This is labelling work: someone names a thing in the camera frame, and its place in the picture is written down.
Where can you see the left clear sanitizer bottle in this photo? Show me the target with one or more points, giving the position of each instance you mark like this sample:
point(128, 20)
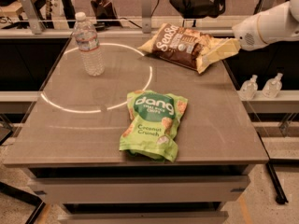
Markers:
point(248, 88)

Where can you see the metal rail bracket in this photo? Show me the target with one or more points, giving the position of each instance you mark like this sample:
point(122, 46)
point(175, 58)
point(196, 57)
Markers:
point(264, 5)
point(36, 26)
point(146, 16)

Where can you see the upper grey table drawer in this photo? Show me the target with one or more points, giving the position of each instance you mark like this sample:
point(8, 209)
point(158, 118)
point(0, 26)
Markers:
point(191, 189)

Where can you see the clear plastic water bottle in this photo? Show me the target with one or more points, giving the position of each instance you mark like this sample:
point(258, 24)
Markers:
point(88, 45)

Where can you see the green Dang chip bag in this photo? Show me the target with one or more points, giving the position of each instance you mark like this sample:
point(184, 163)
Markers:
point(154, 124)

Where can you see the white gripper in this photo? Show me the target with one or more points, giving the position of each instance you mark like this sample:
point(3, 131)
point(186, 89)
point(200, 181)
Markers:
point(248, 34)

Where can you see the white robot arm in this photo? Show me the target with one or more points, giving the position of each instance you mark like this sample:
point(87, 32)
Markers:
point(280, 23)

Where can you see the grey table drawer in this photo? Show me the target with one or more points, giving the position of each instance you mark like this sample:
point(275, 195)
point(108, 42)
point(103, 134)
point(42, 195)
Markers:
point(191, 189)
point(147, 218)

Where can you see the right metal rail bracket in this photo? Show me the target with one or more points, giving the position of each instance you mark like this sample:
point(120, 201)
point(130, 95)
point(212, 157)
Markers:
point(264, 5)

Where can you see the left metal rail bracket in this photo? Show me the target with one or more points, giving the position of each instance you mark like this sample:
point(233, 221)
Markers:
point(36, 26)

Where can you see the middle metal rail bracket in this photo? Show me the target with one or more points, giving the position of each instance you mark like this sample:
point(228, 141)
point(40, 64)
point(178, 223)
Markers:
point(146, 16)

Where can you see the lower grey table drawer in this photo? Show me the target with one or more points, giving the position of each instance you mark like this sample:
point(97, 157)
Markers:
point(147, 218)

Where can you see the black office chair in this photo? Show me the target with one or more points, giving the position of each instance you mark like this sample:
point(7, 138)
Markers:
point(198, 9)

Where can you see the brown SeaSalt chip bag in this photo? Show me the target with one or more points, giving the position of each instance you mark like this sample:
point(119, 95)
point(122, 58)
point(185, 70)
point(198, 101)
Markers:
point(179, 45)

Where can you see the dark box behind glass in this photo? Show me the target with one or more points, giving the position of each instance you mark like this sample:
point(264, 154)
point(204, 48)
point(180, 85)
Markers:
point(104, 13)

